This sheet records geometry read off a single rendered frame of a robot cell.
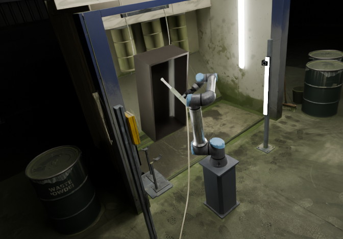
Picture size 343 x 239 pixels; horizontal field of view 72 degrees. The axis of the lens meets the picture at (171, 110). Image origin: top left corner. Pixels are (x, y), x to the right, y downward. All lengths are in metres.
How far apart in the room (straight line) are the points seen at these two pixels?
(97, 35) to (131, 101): 2.31
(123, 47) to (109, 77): 1.77
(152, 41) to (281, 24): 2.03
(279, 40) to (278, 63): 0.36
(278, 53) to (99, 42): 2.90
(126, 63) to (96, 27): 1.93
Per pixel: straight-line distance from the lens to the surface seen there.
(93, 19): 2.15
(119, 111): 1.79
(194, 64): 5.16
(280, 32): 4.11
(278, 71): 4.27
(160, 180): 2.29
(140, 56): 2.97
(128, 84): 4.39
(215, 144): 2.44
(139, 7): 2.33
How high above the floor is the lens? 2.34
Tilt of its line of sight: 26 degrees down
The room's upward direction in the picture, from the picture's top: 9 degrees counter-clockwise
